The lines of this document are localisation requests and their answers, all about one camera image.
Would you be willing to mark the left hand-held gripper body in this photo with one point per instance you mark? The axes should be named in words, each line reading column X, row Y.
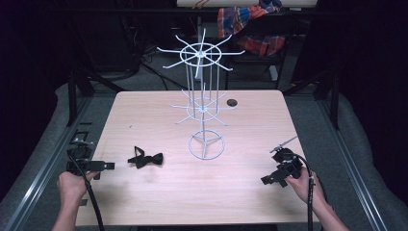
column 80, row 162

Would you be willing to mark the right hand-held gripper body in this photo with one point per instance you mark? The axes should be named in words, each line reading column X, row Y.
column 288, row 165

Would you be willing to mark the person's right hand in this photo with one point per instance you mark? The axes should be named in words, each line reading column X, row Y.
column 304, row 187

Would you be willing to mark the person's left hand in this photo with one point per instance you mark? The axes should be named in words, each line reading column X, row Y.
column 70, row 189

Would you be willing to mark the black bow tie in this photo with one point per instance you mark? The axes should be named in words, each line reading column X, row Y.
column 146, row 159

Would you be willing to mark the black chair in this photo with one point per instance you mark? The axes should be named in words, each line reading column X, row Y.
column 279, row 70

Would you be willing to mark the plaid cloth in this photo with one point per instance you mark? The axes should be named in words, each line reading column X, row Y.
column 237, row 17

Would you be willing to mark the aluminium floor rail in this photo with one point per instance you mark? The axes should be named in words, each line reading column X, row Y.
column 41, row 174
column 357, row 173

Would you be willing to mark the black metal stand post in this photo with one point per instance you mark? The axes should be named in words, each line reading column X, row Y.
column 72, row 102
column 335, row 106

